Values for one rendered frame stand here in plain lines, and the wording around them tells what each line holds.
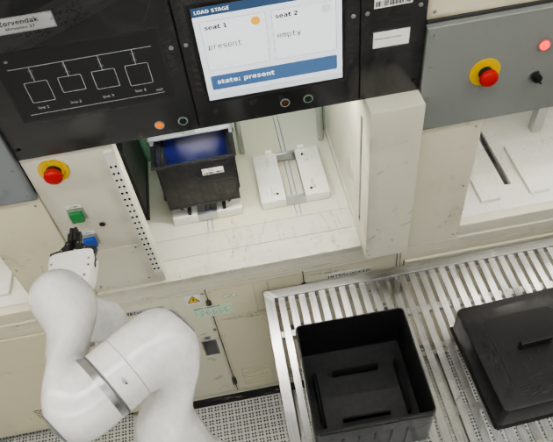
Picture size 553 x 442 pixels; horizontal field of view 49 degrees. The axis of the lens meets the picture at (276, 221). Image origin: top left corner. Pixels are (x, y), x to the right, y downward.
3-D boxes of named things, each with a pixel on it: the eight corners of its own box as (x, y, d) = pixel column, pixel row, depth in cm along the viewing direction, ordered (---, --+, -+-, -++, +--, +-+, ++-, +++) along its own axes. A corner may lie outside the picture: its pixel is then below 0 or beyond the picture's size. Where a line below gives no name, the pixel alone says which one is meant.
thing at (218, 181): (167, 220, 181) (140, 143, 157) (164, 173, 194) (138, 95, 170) (247, 205, 182) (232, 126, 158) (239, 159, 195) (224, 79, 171)
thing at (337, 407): (298, 357, 164) (294, 325, 151) (398, 338, 165) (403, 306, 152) (318, 459, 147) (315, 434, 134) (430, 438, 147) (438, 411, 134)
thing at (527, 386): (495, 431, 147) (506, 409, 137) (448, 327, 166) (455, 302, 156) (609, 402, 149) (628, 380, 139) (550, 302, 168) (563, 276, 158)
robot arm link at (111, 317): (133, 281, 105) (125, 309, 133) (35, 281, 101) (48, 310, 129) (132, 332, 103) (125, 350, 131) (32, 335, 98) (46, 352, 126)
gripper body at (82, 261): (53, 309, 133) (57, 268, 140) (100, 300, 133) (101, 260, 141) (40, 290, 127) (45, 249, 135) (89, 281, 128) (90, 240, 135)
